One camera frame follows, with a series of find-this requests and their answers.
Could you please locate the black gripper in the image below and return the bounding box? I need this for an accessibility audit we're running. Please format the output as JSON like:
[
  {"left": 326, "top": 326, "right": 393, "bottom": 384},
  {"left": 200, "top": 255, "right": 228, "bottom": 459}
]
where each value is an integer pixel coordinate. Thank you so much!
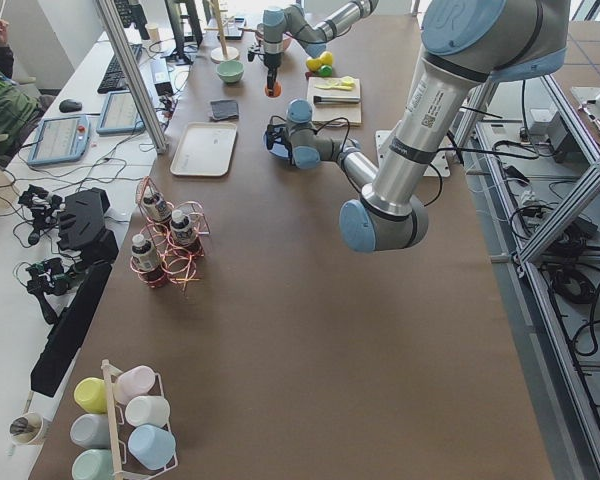
[
  {"left": 264, "top": 115, "right": 292, "bottom": 159},
  {"left": 247, "top": 43, "right": 282, "bottom": 88}
]

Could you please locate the orange mandarin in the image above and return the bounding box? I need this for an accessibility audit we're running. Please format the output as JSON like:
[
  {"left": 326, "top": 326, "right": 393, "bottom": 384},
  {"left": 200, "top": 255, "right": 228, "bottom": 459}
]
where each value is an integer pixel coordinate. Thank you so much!
[{"left": 265, "top": 83, "right": 282, "bottom": 98}]

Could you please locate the blue plate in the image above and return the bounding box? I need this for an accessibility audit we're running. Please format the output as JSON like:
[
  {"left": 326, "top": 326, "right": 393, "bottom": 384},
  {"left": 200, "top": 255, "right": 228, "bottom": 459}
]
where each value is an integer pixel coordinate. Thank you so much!
[{"left": 263, "top": 128, "right": 290, "bottom": 160}]

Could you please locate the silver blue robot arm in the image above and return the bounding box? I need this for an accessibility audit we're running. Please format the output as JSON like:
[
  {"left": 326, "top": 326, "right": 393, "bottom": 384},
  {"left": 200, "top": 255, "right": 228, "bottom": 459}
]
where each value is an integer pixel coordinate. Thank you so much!
[
  {"left": 265, "top": 1, "right": 570, "bottom": 252},
  {"left": 249, "top": 0, "right": 378, "bottom": 98}
]

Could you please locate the pink bowl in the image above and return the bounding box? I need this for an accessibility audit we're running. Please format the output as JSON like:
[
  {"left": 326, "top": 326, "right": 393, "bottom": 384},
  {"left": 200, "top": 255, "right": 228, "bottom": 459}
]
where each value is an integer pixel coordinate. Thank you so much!
[{"left": 255, "top": 23, "right": 293, "bottom": 52}]

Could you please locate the mint green bowl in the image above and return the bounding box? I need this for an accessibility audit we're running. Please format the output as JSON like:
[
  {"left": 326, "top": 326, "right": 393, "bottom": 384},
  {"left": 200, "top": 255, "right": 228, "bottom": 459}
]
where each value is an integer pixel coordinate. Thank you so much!
[{"left": 216, "top": 60, "right": 244, "bottom": 84}]

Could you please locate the yellow lemon lower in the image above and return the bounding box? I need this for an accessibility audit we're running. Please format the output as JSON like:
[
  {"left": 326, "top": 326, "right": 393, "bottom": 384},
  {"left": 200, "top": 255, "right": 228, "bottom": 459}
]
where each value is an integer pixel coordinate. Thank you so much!
[{"left": 305, "top": 57, "right": 322, "bottom": 72}]

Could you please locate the yellow lemon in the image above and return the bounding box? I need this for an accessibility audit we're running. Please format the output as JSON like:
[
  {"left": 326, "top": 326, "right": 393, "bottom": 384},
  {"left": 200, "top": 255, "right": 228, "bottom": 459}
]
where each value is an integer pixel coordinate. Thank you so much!
[
  {"left": 305, "top": 57, "right": 322, "bottom": 72},
  {"left": 319, "top": 51, "right": 334, "bottom": 66}
]

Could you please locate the green lime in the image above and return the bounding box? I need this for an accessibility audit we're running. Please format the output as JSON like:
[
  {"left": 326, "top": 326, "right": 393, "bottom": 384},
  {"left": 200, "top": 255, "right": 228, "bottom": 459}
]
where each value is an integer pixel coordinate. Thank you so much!
[{"left": 318, "top": 65, "right": 333, "bottom": 77}]

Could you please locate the yellow lemon upper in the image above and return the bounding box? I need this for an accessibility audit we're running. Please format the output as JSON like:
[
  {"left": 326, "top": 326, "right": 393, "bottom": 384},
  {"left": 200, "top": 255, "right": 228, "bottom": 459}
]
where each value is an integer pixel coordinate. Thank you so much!
[{"left": 319, "top": 51, "right": 334, "bottom": 66}]

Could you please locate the folded grey cloth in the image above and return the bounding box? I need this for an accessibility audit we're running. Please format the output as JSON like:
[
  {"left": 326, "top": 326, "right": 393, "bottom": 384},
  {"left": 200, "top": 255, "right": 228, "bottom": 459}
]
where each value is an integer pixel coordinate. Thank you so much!
[{"left": 210, "top": 99, "right": 239, "bottom": 121}]

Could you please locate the lemon slice lower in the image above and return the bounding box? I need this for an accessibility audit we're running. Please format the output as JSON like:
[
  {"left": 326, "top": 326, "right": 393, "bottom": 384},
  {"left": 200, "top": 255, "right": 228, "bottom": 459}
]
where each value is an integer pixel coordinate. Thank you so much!
[{"left": 322, "top": 79, "right": 340, "bottom": 89}]

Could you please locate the steel muddler black tip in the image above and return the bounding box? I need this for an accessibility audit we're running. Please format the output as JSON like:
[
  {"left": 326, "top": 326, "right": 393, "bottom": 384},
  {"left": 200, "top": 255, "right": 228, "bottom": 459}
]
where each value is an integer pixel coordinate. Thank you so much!
[{"left": 313, "top": 95, "right": 361, "bottom": 105}]

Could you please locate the yellow plastic knife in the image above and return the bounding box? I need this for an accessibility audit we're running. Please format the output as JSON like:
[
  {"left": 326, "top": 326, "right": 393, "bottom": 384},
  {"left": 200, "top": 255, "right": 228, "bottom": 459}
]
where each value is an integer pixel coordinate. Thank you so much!
[{"left": 314, "top": 83, "right": 355, "bottom": 91}]

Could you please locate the cream rabbit tray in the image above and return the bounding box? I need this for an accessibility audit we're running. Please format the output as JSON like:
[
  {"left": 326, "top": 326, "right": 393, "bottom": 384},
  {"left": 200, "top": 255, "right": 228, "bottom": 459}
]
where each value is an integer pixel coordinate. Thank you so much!
[{"left": 170, "top": 122, "right": 237, "bottom": 177}]

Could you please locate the wooden cutting board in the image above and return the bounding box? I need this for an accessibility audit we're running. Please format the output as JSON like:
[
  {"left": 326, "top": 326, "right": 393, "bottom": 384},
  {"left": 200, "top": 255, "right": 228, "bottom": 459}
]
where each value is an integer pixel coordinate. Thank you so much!
[{"left": 306, "top": 77, "right": 362, "bottom": 126}]

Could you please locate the black monitor stand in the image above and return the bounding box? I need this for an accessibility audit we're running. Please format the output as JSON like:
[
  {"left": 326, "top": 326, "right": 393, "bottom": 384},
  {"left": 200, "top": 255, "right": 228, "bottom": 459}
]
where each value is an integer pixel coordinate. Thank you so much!
[{"left": 164, "top": 0, "right": 203, "bottom": 66}]

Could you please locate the black power adapter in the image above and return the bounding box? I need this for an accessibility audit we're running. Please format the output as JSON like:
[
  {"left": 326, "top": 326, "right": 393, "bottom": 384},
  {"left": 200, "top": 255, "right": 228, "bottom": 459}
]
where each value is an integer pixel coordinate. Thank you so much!
[{"left": 150, "top": 57, "right": 174, "bottom": 96}]

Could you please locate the tea bottle two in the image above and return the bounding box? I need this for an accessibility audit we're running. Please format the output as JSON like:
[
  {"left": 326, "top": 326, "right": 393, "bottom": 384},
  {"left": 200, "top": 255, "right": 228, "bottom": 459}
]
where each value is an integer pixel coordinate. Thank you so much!
[{"left": 170, "top": 209, "right": 196, "bottom": 247}]

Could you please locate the tea bottle one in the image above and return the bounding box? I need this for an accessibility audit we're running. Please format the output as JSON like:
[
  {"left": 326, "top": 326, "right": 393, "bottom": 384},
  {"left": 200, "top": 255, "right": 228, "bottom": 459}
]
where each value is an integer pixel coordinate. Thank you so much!
[{"left": 142, "top": 192, "right": 170, "bottom": 223}]

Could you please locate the teach pendant far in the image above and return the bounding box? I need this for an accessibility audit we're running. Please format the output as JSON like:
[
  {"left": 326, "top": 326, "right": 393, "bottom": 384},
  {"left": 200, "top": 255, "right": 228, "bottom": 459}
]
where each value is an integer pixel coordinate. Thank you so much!
[{"left": 96, "top": 91, "right": 145, "bottom": 136}]

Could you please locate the teach pendant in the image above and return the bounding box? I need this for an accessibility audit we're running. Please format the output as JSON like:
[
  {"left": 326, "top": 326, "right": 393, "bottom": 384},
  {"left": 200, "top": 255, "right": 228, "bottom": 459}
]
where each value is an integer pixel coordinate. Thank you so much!
[
  {"left": 96, "top": 91, "right": 145, "bottom": 136},
  {"left": 27, "top": 115, "right": 90, "bottom": 166}
]

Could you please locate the black keyboard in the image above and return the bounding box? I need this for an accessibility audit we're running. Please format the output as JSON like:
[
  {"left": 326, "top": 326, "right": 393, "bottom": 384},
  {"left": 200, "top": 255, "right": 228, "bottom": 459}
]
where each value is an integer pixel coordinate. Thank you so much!
[{"left": 97, "top": 44, "right": 143, "bottom": 94}]

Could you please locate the tea bottle three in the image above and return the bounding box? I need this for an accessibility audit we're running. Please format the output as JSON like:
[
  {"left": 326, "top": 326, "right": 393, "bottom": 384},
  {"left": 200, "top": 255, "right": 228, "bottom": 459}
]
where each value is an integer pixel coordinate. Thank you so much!
[{"left": 131, "top": 233, "right": 164, "bottom": 287}]

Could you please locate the black computer mouse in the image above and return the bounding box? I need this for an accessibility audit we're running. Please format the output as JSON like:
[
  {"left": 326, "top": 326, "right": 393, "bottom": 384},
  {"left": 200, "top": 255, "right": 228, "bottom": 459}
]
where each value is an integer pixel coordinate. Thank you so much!
[{"left": 59, "top": 99, "right": 82, "bottom": 113}]

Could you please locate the teach pendant near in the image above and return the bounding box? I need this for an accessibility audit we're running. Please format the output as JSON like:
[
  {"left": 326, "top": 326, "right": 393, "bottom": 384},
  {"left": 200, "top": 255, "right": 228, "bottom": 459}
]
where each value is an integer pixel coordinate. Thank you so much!
[{"left": 27, "top": 115, "right": 90, "bottom": 166}]

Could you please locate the seated person green jacket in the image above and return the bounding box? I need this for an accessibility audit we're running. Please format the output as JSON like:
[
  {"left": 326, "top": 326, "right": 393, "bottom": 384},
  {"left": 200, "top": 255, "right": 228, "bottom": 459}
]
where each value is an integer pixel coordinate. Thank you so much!
[{"left": 0, "top": 19, "right": 46, "bottom": 156}]

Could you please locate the pink cup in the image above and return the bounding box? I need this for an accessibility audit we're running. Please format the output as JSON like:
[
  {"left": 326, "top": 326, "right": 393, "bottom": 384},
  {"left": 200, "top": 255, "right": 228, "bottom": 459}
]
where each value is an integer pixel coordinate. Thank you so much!
[{"left": 113, "top": 365, "right": 155, "bottom": 405}]

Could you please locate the white cup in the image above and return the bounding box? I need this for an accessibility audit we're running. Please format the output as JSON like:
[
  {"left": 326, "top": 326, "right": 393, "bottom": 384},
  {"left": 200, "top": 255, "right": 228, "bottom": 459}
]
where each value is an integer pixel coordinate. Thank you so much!
[{"left": 125, "top": 395, "right": 171, "bottom": 428}]

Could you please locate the yellow cup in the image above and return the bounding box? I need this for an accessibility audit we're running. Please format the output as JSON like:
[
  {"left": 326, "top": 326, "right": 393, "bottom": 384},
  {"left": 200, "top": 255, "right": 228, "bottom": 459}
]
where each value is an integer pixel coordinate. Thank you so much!
[{"left": 73, "top": 377, "right": 107, "bottom": 414}]

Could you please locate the light blue cup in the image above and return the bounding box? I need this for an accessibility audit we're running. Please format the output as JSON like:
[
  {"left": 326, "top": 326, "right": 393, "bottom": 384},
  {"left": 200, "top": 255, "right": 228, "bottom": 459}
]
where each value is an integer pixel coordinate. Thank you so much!
[{"left": 127, "top": 424, "right": 176, "bottom": 470}]

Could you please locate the wooden cup rack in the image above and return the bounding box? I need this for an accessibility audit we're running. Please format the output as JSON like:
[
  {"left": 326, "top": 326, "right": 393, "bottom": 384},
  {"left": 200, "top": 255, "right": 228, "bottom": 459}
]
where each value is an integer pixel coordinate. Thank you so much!
[{"left": 101, "top": 359, "right": 179, "bottom": 479}]

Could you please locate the grey cup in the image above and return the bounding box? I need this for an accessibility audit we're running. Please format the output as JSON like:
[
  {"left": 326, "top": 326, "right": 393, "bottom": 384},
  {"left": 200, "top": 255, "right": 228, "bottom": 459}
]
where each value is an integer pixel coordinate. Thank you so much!
[{"left": 70, "top": 413, "right": 110, "bottom": 449}]

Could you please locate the mint green cup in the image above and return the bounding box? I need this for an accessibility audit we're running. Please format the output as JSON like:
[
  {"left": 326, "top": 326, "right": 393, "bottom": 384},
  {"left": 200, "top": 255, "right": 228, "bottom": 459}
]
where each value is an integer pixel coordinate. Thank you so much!
[{"left": 71, "top": 449, "right": 114, "bottom": 480}]

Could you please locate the copper wire bottle rack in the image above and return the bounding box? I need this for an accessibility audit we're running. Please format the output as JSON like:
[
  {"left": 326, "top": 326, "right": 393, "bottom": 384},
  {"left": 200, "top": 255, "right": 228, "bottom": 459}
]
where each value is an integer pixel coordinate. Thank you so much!
[{"left": 129, "top": 177, "right": 210, "bottom": 289}]

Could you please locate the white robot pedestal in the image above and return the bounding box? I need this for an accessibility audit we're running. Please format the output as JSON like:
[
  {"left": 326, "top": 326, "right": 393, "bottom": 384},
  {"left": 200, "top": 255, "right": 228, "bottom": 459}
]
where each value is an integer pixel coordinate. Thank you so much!
[{"left": 374, "top": 130, "right": 451, "bottom": 178}]

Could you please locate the aluminium frame post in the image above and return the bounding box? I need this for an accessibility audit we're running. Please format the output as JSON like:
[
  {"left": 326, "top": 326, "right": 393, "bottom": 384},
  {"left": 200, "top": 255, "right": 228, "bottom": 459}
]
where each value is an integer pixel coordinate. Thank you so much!
[{"left": 95, "top": 0, "right": 168, "bottom": 154}]

